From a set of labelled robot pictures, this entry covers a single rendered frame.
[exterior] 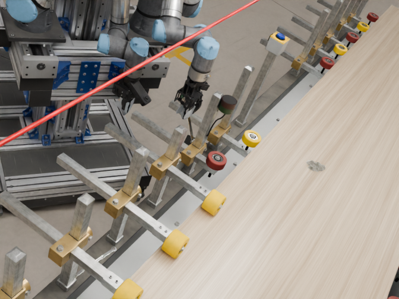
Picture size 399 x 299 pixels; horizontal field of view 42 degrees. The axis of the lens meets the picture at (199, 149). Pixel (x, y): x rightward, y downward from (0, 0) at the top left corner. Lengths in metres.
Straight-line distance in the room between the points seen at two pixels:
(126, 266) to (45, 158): 1.05
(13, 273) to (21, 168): 1.46
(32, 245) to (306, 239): 1.41
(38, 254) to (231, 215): 1.17
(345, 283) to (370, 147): 0.87
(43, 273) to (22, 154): 0.63
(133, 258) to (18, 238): 0.91
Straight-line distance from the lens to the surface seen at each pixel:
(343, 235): 2.06
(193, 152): 2.09
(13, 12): 2.04
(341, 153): 2.43
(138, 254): 2.01
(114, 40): 2.04
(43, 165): 2.80
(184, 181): 1.83
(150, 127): 2.16
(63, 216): 2.86
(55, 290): 1.79
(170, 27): 1.87
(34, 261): 2.68
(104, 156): 2.91
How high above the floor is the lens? 2.23
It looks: 40 degrees down
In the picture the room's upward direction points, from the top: 23 degrees clockwise
